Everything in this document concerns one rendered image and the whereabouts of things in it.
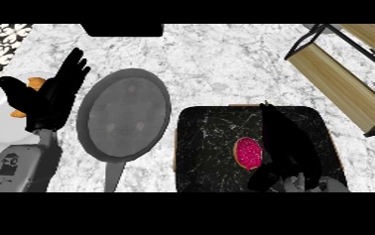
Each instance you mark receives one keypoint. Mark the white plate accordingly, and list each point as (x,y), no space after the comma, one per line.
(12,126)

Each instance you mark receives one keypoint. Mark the black tray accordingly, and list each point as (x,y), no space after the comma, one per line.
(214,146)

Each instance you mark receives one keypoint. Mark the pink frosted cupcake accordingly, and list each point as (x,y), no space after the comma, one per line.
(248,153)

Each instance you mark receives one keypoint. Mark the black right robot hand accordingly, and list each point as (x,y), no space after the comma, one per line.
(288,146)

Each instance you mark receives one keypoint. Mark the patterned black white tile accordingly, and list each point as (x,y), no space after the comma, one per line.
(10,40)

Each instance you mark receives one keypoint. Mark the black appliance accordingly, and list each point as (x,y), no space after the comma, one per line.
(121,29)

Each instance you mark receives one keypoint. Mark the orange food piece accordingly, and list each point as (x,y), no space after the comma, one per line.
(35,83)

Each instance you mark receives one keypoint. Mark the wooden tiered shelf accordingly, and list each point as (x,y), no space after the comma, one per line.
(337,77)

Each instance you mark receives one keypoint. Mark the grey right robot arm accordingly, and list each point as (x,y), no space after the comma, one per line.
(311,184)

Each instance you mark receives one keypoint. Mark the grey frying pan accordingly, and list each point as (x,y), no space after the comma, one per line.
(124,118)

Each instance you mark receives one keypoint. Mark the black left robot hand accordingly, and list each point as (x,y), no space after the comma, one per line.
(53,96)

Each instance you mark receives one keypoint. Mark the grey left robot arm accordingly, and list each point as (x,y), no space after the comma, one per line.
(27,163)

